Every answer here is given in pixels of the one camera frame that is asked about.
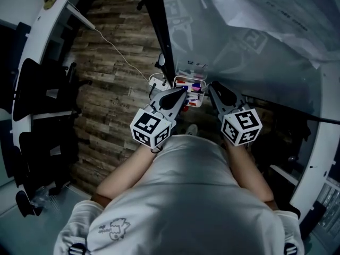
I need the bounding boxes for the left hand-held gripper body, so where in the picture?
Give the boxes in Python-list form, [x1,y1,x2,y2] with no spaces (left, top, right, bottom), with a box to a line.
[130,88,182,149]

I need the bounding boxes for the white curved desk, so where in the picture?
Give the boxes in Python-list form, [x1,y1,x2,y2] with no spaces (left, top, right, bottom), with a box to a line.
[11,0,90,150]

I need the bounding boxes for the black plug with cable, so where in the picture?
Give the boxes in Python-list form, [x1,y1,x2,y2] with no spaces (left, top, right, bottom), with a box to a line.
[148,82,159,100]

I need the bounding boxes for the white desk support beam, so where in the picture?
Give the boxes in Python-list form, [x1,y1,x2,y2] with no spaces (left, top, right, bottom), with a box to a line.
[65,3,97,31]

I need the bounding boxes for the person's right forearm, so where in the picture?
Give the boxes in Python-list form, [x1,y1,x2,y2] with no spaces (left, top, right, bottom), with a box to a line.
[224,139,276,210]

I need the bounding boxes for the crumpled clear plastic bag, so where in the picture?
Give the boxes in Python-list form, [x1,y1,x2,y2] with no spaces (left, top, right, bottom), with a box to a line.
[31,185,52,206]

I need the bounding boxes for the white power strip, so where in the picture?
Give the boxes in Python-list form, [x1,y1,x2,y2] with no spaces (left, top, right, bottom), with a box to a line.
[148,74,167,91]

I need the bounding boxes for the person's white shoe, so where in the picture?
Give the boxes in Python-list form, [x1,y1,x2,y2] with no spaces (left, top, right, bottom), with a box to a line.
[185,124,199,137]

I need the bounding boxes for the person's white t-shirt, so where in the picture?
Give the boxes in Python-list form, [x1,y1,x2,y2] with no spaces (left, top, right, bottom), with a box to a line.
[53,134,305,255]

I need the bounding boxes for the white printed paper sheets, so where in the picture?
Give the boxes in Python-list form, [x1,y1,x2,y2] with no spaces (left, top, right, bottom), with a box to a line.
[200,0,340,69]

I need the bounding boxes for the clear plastic container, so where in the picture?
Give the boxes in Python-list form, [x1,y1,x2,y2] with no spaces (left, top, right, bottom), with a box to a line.
[172,75,207,108]

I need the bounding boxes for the thin white cable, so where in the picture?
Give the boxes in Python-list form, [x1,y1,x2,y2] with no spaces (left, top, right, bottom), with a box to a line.
[66,0,151,84]

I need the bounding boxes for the dark blue partition panel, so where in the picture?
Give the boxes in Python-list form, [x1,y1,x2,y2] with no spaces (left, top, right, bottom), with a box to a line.
[0,21,32,114]

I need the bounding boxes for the person's left forearm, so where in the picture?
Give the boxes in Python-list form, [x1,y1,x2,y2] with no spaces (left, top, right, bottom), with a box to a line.
[91,142,158,209]

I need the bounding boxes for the thin black rod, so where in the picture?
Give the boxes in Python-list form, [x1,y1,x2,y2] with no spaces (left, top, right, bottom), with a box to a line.
[305,112,340,125]

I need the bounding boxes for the black office chair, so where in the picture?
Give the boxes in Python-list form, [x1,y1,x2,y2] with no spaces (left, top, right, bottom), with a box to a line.
[12,58,82,122]
[15,131,80,218]

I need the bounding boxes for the bunch of coloured markers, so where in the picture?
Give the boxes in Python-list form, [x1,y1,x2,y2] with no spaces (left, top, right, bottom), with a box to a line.
[175,79,205,112]

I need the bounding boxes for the black striped strap buckle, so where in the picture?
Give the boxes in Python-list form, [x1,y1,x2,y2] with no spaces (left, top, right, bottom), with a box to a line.
[68,243,87,255]
[283,242,298,255]

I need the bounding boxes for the black metal frame post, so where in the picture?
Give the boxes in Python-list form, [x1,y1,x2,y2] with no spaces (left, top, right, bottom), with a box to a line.
[144,0,176,82]

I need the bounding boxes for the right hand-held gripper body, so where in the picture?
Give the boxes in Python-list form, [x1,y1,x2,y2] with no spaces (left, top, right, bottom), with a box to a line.
[209,80,264,147]

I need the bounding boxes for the frosted glass board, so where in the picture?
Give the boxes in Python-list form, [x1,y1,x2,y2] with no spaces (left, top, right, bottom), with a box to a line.
[159,0,340,116]

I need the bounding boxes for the white desk with round holes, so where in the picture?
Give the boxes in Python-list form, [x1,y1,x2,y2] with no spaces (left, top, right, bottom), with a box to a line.
[288,62,340,223]

